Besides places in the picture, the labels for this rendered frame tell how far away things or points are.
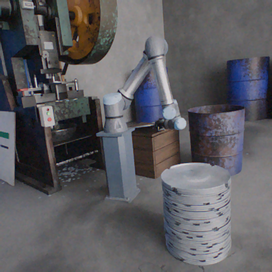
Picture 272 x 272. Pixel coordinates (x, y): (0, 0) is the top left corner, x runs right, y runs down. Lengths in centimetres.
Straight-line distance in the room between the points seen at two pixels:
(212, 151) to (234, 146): 16
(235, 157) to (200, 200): 99
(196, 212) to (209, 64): 404
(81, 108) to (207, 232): 141
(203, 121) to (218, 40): 312
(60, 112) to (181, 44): 360
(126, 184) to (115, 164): 15
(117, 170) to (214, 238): 73
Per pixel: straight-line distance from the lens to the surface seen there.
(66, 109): 201
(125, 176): 159
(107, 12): 216
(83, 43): 240
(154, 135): 185
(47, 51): 215
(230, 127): 186
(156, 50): 145
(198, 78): 498
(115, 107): 152
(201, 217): 106
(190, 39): 508
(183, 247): 114
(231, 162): 195
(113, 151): 155
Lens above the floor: 77
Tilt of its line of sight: 13 degrees down
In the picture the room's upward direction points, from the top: 5 degrees counter-clockwise
